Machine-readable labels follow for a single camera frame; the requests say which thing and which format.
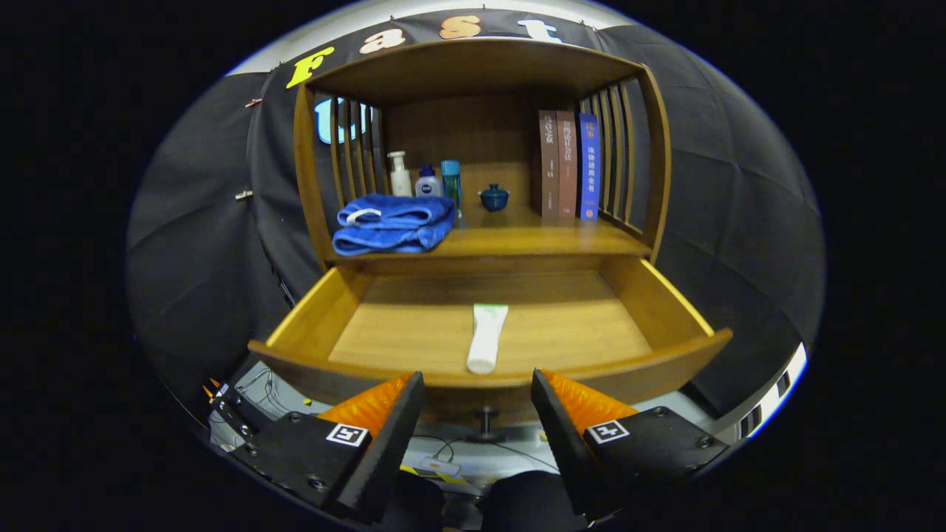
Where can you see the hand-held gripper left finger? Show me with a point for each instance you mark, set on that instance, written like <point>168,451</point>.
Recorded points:
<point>377,458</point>

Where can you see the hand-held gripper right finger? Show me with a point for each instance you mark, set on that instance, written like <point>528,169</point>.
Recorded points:
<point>573,451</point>

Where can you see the wooden drawer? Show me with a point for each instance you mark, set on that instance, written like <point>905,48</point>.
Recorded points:
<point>414,332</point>

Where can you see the white green cream tube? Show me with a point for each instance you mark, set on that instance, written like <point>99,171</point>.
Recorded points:
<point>486,340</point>

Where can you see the wooden countertop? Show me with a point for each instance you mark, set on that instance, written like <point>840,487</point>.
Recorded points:
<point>517,236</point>

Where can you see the wooden cabinet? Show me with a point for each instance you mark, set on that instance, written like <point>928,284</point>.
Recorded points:
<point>473,70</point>

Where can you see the person's left leg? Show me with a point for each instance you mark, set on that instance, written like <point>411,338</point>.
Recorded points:
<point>417,506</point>

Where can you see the person's leg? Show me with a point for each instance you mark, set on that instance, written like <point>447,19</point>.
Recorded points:
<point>528,506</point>
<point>417,506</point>

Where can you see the person's right leg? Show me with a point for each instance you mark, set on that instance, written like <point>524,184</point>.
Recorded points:
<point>528,506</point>

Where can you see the white vented panel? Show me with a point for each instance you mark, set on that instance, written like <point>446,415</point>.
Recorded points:
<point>774,390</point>

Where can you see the blue folded towel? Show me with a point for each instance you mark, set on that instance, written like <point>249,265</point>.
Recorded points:
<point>392,222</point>

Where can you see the blue lidded teacup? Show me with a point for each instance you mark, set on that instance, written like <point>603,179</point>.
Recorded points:
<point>494,199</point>

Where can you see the white pump bottle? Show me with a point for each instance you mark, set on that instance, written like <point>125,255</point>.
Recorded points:
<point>400,181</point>

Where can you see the white blue-capped lotion bottle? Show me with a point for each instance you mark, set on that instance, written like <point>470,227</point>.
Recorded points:
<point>429,185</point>

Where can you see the teal clear bottle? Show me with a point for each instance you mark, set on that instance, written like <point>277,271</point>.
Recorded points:
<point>451,181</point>

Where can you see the reddish brown book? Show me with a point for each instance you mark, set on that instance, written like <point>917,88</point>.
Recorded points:
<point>567,162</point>

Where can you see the blue book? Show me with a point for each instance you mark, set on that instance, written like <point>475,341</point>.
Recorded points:
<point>589,162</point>

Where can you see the dark brown book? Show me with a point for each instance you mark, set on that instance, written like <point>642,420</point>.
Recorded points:
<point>548,162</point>

